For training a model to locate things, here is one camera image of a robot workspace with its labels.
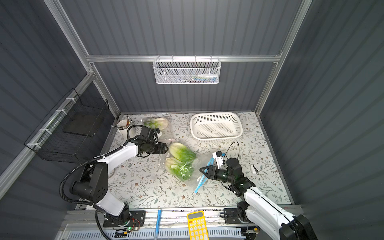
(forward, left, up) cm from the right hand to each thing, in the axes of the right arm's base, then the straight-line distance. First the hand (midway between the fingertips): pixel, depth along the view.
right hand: (203, 171), depth 77 cm
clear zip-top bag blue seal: (+12, +1, -12) cm, 16 cm away
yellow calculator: (-23, +3, -10) cm, 26 cm away
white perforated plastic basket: (+39, -11, -12) cm, 43 cm away
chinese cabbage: (+13, +12, -4) cm, 18 cm away
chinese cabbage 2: (+1, +11, -2) cm, 11 cm away
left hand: (+15, +23, -4) cm, 28 cm away
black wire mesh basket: (+11, +67, +17) cm, 70 cm away
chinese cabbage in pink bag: (+36, +33, -3) cm, 49 cm away
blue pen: (-23, +22, -11) cm, 34 cm away
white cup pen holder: (+35, +54, -2) cm, 64 cm away
